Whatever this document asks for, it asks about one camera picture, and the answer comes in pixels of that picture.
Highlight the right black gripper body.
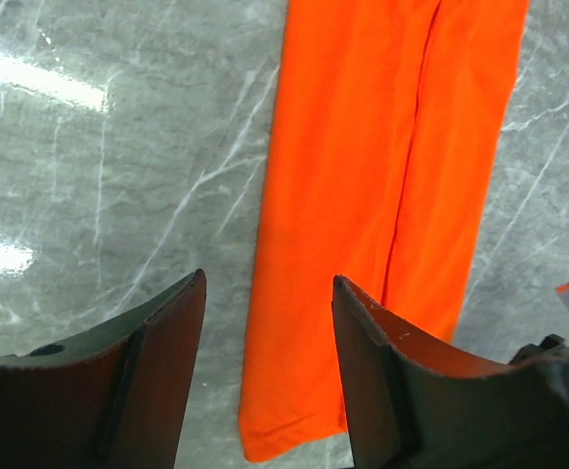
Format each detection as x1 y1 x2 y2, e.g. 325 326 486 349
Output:
508 334 569 365

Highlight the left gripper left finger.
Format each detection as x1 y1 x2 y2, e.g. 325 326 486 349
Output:
0 270 207 468

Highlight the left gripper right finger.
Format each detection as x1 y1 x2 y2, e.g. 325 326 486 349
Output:
331 276 569 468

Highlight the orange t shirt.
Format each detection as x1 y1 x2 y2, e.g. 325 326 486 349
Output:
239 1 529 463

